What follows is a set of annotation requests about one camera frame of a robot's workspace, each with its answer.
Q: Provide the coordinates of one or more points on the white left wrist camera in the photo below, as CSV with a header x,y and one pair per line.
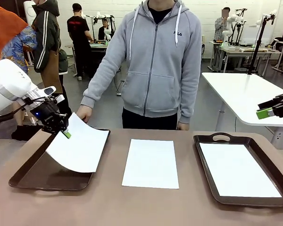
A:
x,y
58,99

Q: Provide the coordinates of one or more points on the person in grey hoodie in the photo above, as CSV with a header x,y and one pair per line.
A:
x,y
160,70

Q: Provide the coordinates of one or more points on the grey metal desk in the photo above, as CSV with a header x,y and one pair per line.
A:
x,y
245,50

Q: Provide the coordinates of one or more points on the black tripod stand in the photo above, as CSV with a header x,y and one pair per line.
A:
x,y
258,47

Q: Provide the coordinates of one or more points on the small white robot arm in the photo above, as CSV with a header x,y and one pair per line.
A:
x,y
230,26
101,16

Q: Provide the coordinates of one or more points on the person's left forearm grey sleeve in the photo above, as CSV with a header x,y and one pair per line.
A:
x,y
191,103

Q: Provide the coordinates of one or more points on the white A4 paper sheet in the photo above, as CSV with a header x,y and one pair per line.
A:
x,y
151,164
80,150
238,171

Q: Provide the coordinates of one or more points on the person in plaid shirt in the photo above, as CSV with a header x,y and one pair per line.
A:
x,y
222,26

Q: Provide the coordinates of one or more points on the person's left hand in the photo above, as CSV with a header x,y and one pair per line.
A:
x,y
182,126

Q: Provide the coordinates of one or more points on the dark work table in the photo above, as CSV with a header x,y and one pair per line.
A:
x,y
97,51

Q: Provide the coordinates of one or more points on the white robot link casing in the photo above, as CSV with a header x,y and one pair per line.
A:
x,y
29,11

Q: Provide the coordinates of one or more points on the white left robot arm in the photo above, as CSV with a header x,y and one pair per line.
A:
x,y
7,87

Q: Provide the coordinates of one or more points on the person's right hand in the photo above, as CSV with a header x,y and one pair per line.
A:
x,y
84,113

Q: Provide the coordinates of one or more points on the seated person among robots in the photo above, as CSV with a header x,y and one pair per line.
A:
x,y
105,30

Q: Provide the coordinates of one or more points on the white rounded table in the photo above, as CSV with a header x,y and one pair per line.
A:
x,y
238,94

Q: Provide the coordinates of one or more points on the man in black t-shirt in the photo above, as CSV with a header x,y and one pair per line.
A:
x,y
79,40

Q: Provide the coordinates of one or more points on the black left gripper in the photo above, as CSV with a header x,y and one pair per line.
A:
x,y
49,115

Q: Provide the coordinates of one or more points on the black cloth bundle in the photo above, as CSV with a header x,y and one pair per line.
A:
x,y
26,133

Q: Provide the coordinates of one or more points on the person's right forearm grey sleeve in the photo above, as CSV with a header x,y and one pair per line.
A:
x,y
96,89

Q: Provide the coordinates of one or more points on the orange garment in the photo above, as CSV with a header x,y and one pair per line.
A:
x,y
4,35

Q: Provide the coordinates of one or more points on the person in striped dark jacket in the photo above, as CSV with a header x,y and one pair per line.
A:
x,y
47,47

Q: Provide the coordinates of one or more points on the brown plastic serving tray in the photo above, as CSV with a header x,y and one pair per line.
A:
x,y
226,202
37,181

